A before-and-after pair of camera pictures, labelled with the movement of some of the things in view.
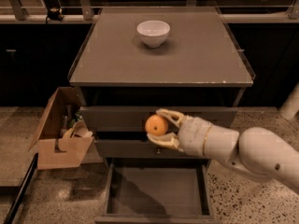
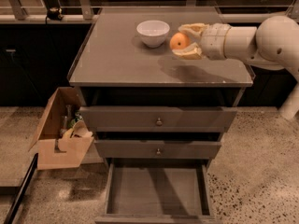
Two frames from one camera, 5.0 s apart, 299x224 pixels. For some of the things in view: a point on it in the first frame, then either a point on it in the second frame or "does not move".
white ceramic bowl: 153,33 does not move
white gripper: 192,134 to 214,41
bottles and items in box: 70,119 does not move
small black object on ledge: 54,13 does not move
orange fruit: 156,125 to 178,41
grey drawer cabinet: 202,63 does not move
